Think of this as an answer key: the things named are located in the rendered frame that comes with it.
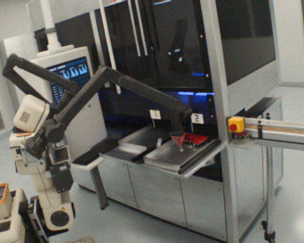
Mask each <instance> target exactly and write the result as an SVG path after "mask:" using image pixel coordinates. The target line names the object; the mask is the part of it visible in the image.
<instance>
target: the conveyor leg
mask: <svg viewBox="0 0 304 243"><path fill-rule="evenodd" d="M265 147H266V163H267V165H266V172H267V178H266V182H267V189H266V191H267V199H266V201H267V207H266V210H267V215H266V218H267V222H266V227H267V228H266V232H267V234H268V235H269V234H273V231H274V230H273V225H274V187H275V186H274V177H275V175H274V146H273V147H269V146H265Z"/></svg>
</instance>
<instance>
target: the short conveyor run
mask: <svg viewBox="0 0 304 243"><path fill-rule="evenodd" d="M266 115H267V117H266V119H255V118H246V117H245V120H246V121H251V122H246V128H245V129H244V130H243V131H245V132H248V134H249V138H251V139H256V143H255V145H262V146H269V147H273V146H274V147H278V148H285V149H292V150H302V151H304V127H300V126H304V123H301V122H294V121H281V120H270V116H269V115H270V113H269V112H268V113H266ZM252 122H257V123H252ZM264 123H266V124H264ZM277 124H282V125H277ZM286 124H288V125H293V126H288V125H287V126H283V125H286Z"/></svg>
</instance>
